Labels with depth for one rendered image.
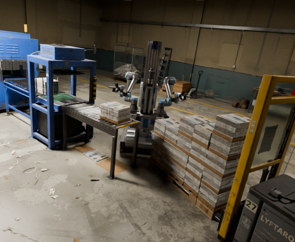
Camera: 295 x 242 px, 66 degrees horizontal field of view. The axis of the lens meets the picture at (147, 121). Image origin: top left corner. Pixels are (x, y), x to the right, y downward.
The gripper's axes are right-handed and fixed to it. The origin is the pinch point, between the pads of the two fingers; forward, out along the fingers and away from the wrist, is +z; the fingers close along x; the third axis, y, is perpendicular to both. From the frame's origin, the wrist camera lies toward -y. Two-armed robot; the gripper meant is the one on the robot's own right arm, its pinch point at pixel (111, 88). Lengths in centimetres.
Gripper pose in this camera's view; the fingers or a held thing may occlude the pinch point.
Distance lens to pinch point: 367.6
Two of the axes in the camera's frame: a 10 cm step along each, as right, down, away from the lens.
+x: -8.7, -3.7, 3.3
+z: -4.3, 2.5, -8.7
